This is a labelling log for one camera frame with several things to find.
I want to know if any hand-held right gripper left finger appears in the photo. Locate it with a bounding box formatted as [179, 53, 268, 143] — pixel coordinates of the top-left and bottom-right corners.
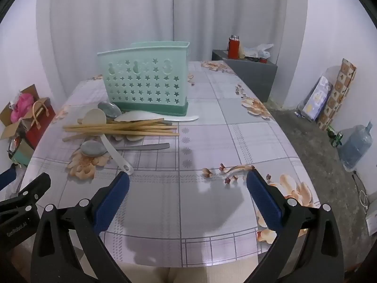
[30, 171, 134, 283]

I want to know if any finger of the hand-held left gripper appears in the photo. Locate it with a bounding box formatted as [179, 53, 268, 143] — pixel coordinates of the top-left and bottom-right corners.
[0, 166, 17, 193]
[0, 172, 51, 210]

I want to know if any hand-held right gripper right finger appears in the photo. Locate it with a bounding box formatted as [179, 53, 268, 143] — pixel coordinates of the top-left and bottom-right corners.
[246, 169, 346, 283]

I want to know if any grey spoon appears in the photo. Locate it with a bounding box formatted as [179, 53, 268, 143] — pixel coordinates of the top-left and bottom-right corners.
[80, 141, 171, 157]
[98, 102, 173, 125]

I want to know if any pile of wooden chopsticks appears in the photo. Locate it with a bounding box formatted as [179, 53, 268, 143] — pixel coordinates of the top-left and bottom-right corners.
[62, 118, 180, 142]

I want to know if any cream plastic spoon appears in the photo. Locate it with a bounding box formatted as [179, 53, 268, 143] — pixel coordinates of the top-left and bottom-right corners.
[77, 108, 134, 175]

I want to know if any white rice paddle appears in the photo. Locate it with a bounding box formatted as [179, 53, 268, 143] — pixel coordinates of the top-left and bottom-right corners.
[114, 110, 200, 123]

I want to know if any green star-cutout utensil holder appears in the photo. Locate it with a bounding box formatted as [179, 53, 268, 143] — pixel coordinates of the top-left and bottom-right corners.
[97, 41, 190, 117]

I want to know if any teal box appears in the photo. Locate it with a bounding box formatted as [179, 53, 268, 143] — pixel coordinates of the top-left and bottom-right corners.
[7, 138, 35, 166]

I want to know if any open cardboard box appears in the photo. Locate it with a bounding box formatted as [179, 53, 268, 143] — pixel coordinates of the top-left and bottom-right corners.
[0, 84, 41, 141]

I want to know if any red gift bag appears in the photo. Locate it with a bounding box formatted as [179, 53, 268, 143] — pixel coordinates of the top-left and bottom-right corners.
[25, 97, 56, 151]

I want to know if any pink cloth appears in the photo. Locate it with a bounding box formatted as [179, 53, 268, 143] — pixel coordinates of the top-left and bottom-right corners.
[10, 93, 35, 124]

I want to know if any floral plastic tablecloth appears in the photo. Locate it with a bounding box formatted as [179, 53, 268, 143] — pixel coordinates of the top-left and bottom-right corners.
[22, 60, 322, 267]

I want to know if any green bottle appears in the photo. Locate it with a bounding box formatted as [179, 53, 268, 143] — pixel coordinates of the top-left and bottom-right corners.
[328, 125, 344, 147]

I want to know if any blue water jug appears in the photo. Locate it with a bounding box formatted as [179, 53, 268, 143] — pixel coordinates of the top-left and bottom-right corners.
[338, 120, 373, 171]

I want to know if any white and blue packet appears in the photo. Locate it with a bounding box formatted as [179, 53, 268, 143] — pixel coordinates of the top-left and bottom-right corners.
[300, 75, 334, 122]

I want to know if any grey cabinet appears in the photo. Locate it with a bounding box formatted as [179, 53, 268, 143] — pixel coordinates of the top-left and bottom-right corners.
[211, 50, 278, 103]

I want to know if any patterned brown cardboard box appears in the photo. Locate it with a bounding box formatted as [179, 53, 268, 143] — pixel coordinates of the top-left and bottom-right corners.
[316, 58, 357, 131]

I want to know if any white plastic bag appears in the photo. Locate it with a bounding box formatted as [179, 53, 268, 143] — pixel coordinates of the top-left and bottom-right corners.
[244, 43, 274, 59]

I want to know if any red thermos bottle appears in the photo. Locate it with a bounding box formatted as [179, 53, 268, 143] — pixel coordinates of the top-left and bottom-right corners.
[227, 34, 241, 60]

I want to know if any white curtain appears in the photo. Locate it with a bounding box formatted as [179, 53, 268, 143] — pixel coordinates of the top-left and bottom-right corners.
[35, 0, 308, 77]

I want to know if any white cable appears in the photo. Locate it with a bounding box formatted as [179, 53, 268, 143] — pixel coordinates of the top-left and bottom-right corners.
[353, 170, 372, 214]

